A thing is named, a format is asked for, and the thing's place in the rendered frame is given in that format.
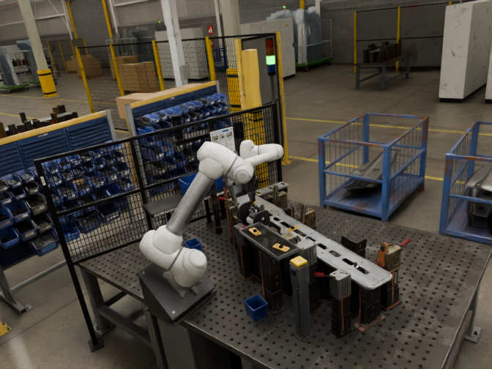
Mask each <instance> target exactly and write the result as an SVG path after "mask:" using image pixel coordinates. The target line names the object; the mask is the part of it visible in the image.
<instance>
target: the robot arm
mask: <svg viewBox="0 0 492 369"><path fill-rule="evenodd" d="M282 156H283V147H282V146H281V145H279V144H264V145H260V146H254V143H253V142H252V141H251V140H246V141H243V142H241V145H240V157H239V156H238V155H236V154H235V153H233V152H232V151H231V150H230V149H227V148H226V147H224V146H222V145H220V144H218V143H214V142H208V141H206V142H204V144H203V145H202V146H201V148H200V149H199V150H198V152H197V158H198V160H200V164H199V172H198V173H197V175H196V177H195V178H194V180H193V182H192V183H191V185H190V186H189V188H188V190H187V192H186V193H185V195H184V197H183V199H182V200H181V202H180V203H179V205H178V207H177V208H176V210H175V212H174V213H173V215H172V216H171V219H170V220H169V221H168V223H167V225H163V226H160V227H159V228H158V229H157V230H156V231H155V230H151V231H149V232H147V233H145V235H144V236H143V239H142V240H141V243H140V245H139V248H140V249H141V252H142V253H143V254H144V255H145V256H146V257H147V258H148V259H149V260H150V261H151V262H153V263H155V264H156V265H158V266H159V267H162V268H163V269H167V270H168V272H165V273H164V274H163V277H164V278H165V279H166V280H167V281H168V282H169V283H170V284H171V286H172V287H173V288H174V290H175V291H176V292H177V294H178V295H179V297H180V298H181V299H182V298H184V297H185V295H186V294H187V293H188V292H190V291H191V292H192V293H193V294H194V295H195V296H197V295H198V294H199V291H198V289H197V288H196V286H197V285H200V284H202V283H203V280H202V279H201V278H202V276H203V275H204V273H205V271H206V266H207V259H206V256H205V255H204V254H203V253H202V252H201V251H200V250H196V249H189V248H186V247H182V246H181V244H182V241H183V238H182V233H183V231H184V230H185V228H186V227H187V225H188V223H189V222H190V220H191V218H192V217H193V215H194V214H195V212H196V210H197V208H198V207H199V206H200V204H201V202H202V201H203V199H204V197H205V196H206V194H207V193H208V191H209V189H210V187H211V186H212V184H213V183H214V181H215V180H216V179H219V178H220V177H221V176H222V175H225V176H227V177H228V178H230V179H233V180H234V181H235V182H238V183H240V184H243V185H244V188H245V192H246V193H247V194H248V197H249V198H250V201H252V202H253V200H254V201H256V197H255V196H256V191H257V190H258V179H259V177H257V176H256V175H255V169H256V165H259V164H262V163H265V162H266V161H267V162H271V161H273V160H277V159H279V158H281V157H282ZM254 180H255V182H254ZM246 183H247V185H246ZM254 183H255V184H254ZM250 185H252V190H253V191H252V193H251V189H250Z"/></svg>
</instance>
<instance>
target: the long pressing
mask: <svg viewBox="0 0 492 369"><path fill-rule="evenodd" d="M255 197H256V202H258V203H257V204H256V203H255V205H257V206H258V207H260V206H261V205H262V204H263V205H264V207H265V210H267V211H268V212H269V213H270V214H271V215H272V216H270V217H269V218H270V221H271V223H273V224H274V225H276V226H277V227H279V228H280V235H281V236H282V235H284V234H287V233H289V232H288V231H287V230H286V229H287V227H285V226H284V225H282V224H281V223H282V222H284V223H287V224H288V225H290V226H291V227H292V226H299V228H298V229H296V230H298V231H300V232H302V233H303V234H305V235H307V236H300V235H299V234H297V233H296V232H294V231H295V230H294V231H290V232H291V233H292V234H294V235H295V236H297V235H298V236H300V237H301V239H302V240H304V239H305V238H307V237H310V238H312V239H314V240H316V242H315V243H316V247H317V259H318V260H320V261H322V262H323V263H325V264H326V265H327V266H329V267H331V268H333V269H334V270H335V271H336V270H338V269H340V268H343V269H345V270H346V271H348V272H350V273H351V281H353V282H354V283H356V284H357V285H359V286H361V287H362V288H364V289H367V290H373V289H375V288H378V287H379V286H381V285H383V284H385V283H386V282H388V281H390V280H391V279H392V274H391V273H390V272H388V271H387V270H385V269H383V268H381V267H379V266H377V265H376V264H374V263H372V262H370V261H369V260H367V259H365V258H363V257H362V256H359V255H358V254H356V253H354V252H352V251H351V250H349V249H347V248H346V247H344V246H342V245H340V244H338V243H337V242H334V241H333V240H331V239H329V238H328V237H326V236H324V235H322V234H320V233H319V232H317V231H315V230H313V229H312V228H310V227H308V226H306V225H304V224H303V223H301V222H299V221H297V220H295V219H294V218H292V217H290V216H288V215H287V214H286V213H285V212H284V210H283V209H281V208H279V207H277V206H275V205H274V204H271V203H270V202H268V201H266V200H264V199H263V198H261V197H259V196H257V195H256V196H255ZM236 199H237V202H238V203H239V204H240V205H239V207H240V206H241V205H242V204H243V203H245V202H247V201H248V200H250V198H249V197H248V194H247V195H243V196H240V197H238V198H236ZM271 210H272V211H271ZM275 217H276V218H278V219H279V221H276V220H274V219H273V218H275ZM318 244H322V245H323V246H325V247H327V249H326V250H324V249H322V248H321V247H319V246H318ZM330 251H334V252H336V253H337V254H339V255H340V257H336V256H334V255H333V254H331V253H329V252H330ZM345 258H346V259H348V260H349V261H351V262H352V263H354V262H357V267H354V266H353V265H349V264H347V263H346V262H344V261H342V260H343V259H345ZM361 262H362V263H361ZM358 267H361V268H363V269H364V270H366V271H368V272H369V273H368V274H364V273H362V272H360V271H359V270H357V268H358Z"/></svg>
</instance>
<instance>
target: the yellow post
mask: <svg viewBox="0 0 492 369"><path fill-rule="evenodd" d="M242 66H243V73H244V80H245V94H246V101H247V109H250V108H255V107H259V106H262V104H261V94H260V88H259V71H258V54H257V50H256V49H249V50H244V51H242ZM258 112H259V114H261V110H258V111H256V112H255V111H253V112H251V115H250V113H247V115H248V114H249V120H248V122H249V121H250V127H249V129H252V124H253V128H255V127H257V124H258V130H257V128H256V133H258V134H256V135H254V134H255V129H253V130H250V135H251V141H253V139H254V146H256V143H257V145H258V139H259V145H261V144H263V143H265V138H264V139H263V133H262V132H264V127H263V131H262V124H263V126H264V120H263V114H261V115H259V118H258ZM253 113H254V119H253ZM256 115H257V121H259V120H261V116H262V123H261V121H260V127H261V134H260V127H259V122H256ZM250 116H252V122H253V123H251V117H250ZM254 120H255V126H254ZM252 134H253V136H252ZM260 138H262V139H260ZM255 139H256V140H257V141H255ZM265 166H266V167H265ZM261 167H262V168H261ZM263 167H264V168H263ZM256 168H257V169H258V165H257V166H256ZM259 168H260V169H259V171H258V170H257V174H256V170H255V175H258V174H259V173H260V179H261V186H258V190H259V189H261V188H263V186H264V187H265V183H266V187H267V181H268V182H269V178H268V172H267V171H268V169H267V161H266V163H264V165H263V163H262V164H259ZM261 170H262V173H263V172H266V173H264V174H262V176H261ZM264 175H265V178H266V177H267V178H266V179H265V181H264ZM258 177H259V175H258ZM262 177H263V184H262ZM258 180H259V179H258ZM258 185H260V180H259V181H258Z"/></svg>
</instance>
